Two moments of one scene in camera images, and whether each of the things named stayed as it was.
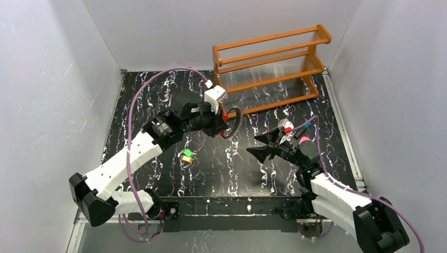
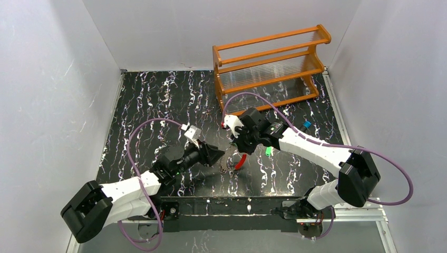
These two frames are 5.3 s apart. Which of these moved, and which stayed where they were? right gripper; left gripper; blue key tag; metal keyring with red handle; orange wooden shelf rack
Moved: right gripper; metal keyring with red handle; left gripper
Stayed: orange wooden shelf rack; blue key tag
